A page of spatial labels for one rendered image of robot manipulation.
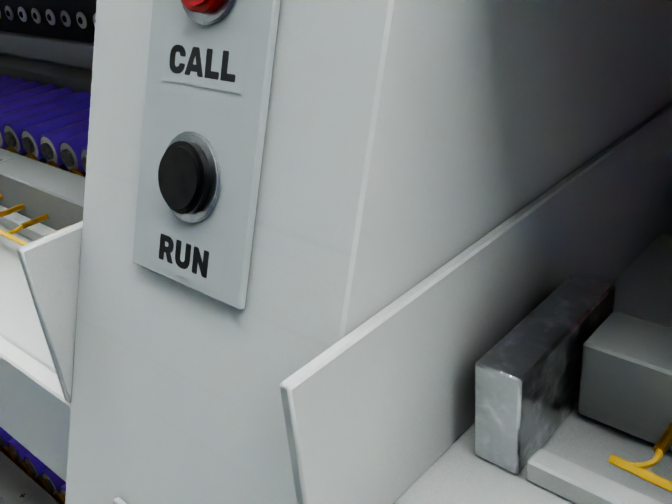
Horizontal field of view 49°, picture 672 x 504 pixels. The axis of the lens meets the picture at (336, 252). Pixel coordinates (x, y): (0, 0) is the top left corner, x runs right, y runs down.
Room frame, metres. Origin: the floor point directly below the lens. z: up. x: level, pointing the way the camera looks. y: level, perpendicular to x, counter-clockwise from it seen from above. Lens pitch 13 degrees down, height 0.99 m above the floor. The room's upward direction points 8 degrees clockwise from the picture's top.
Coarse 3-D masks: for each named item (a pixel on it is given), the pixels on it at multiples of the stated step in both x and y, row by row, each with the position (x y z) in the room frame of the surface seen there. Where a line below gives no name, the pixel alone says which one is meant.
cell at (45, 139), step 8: (88, 120) 0.40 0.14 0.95; (64, 128) 0.39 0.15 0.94; (72, 128) 0.39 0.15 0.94; (80, 128) 0.39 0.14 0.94; (88, 128) 0.40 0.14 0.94; (40, 136) 0.39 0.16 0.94; (48, 136) 0.38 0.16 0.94; (56, 136) 0.38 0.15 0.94; (64, 136) 0.39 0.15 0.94; (72, 136) 0.39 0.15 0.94; (40, 144) 0.39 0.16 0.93; (48, 144) 0.38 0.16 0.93; (56, 144) 0.38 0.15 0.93; (48, 152) 0.38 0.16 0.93; (56, 152) 0.38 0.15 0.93; (48, 160) 0.39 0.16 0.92; (56, 160) 0.38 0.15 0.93
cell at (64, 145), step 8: (80, 136) 0.37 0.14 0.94; (64, 144) 0.37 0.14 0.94; (72, 144) 0.37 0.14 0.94; (80, 144) 0.37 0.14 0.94; (64, 152) 0.37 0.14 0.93; (72, 152) 0.37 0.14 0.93; (64, 160) 0.37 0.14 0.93; (72, 160) 0.37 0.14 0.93; (80, 160) 0.37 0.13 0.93; (80, 168) 0.37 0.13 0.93
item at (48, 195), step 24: (0, 168) 0.32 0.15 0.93; (24, 168) 0.32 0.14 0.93; (48, 168) 0.32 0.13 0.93; (0, 192) 0.33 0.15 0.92; (24, 192) 0.31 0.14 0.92; (48, 192) 0.29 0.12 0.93; (72, 192) 0.29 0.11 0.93; (0, 216) 0.30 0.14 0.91; (48, 216) 0.30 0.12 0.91; (72, 216) 0.28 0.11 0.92
